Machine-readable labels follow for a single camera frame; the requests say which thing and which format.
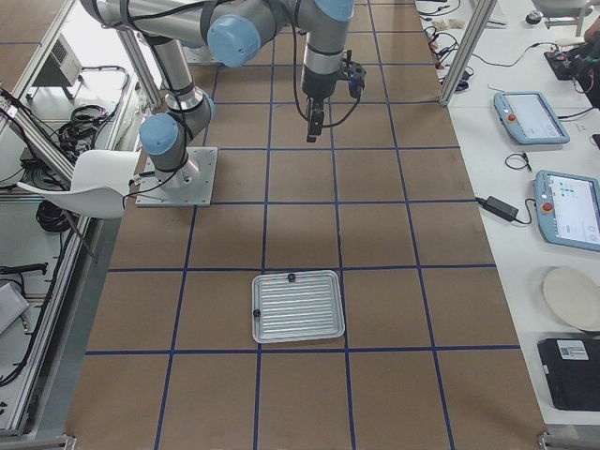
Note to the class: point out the white plastic chair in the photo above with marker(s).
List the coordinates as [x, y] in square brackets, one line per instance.
[99, 183]

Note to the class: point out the grey control box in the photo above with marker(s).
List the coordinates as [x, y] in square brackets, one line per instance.
[62, 68]

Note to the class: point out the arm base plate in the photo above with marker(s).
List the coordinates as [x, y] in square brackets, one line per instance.
[191, 185]

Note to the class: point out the aluminium frame post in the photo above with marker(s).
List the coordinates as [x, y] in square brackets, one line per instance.
[473, 32]

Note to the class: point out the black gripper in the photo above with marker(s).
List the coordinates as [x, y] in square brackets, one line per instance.
[317, 85]

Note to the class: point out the far blue teach pendant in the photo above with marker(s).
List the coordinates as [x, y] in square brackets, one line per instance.
[529, 119]

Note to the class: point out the black flat case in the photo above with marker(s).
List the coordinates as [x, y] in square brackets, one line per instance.
[571, 367]

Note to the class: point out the blue teach pendant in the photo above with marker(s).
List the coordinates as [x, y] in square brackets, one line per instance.
[529, 119]
[567, 209]

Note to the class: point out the beige round plate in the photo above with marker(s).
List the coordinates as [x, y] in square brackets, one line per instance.
[573, 297]

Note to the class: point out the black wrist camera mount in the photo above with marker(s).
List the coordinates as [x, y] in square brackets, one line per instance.
[354, 74]

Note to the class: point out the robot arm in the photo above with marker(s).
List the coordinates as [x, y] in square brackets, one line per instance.
[234, 32]

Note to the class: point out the near blue teach pendant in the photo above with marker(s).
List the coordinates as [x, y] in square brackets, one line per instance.
[567, 209]

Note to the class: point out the black power adapter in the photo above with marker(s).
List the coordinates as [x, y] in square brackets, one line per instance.
[498, 208]

